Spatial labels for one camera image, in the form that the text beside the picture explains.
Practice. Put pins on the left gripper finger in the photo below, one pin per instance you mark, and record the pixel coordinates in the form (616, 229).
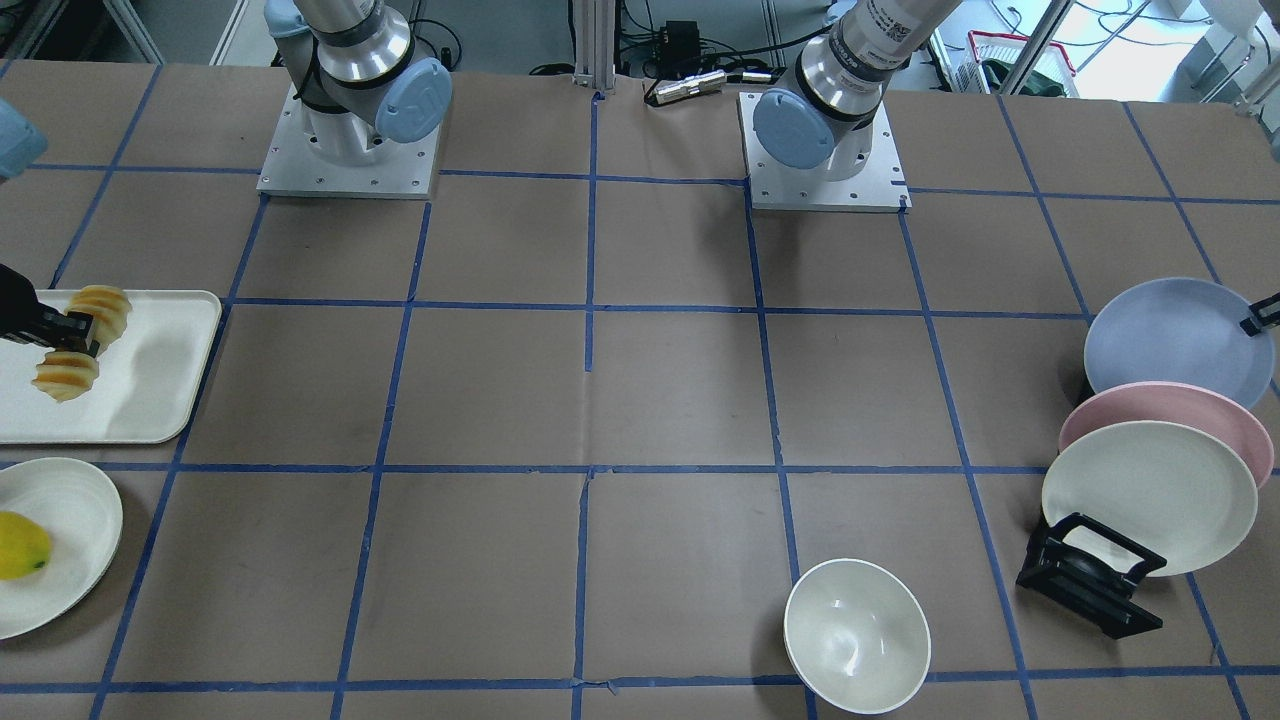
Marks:
(1262, 316)

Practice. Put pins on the white plate with lemon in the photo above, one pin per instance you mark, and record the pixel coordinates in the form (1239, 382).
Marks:
(80, 508)

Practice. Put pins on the black power adapter box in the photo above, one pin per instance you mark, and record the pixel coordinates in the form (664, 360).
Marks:
(678, 49)

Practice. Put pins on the white bowl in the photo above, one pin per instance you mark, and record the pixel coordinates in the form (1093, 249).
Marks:
(857, 636)

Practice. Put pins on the cream plate in rack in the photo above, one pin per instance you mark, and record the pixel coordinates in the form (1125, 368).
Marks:
(1175, 490)

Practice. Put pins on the yellow lemon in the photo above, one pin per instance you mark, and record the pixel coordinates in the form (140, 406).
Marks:
(26, 547)

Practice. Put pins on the black plate rack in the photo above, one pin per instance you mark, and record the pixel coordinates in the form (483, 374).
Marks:
(1081, 582)

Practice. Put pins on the pink plate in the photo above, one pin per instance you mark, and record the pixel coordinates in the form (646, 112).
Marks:
(1179, 403)

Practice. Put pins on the yellow twisted bread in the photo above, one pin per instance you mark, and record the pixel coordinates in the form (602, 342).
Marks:
(64, 375)

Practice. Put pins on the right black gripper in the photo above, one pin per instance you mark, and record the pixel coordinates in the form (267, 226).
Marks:
(14, 305)

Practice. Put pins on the white rectangular tray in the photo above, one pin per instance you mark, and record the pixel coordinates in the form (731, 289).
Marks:
(147, 384)

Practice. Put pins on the aluminium frame post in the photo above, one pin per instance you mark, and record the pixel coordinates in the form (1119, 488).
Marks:
(594, 39)

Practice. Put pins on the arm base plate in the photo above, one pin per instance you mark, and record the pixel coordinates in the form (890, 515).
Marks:
(400, 170)
(880, 180)

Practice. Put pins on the silver cylindrical connector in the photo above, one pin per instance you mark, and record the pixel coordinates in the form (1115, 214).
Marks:
(664, 93)

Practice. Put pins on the blue plate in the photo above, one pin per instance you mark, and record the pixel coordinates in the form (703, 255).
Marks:
(1182, 330)

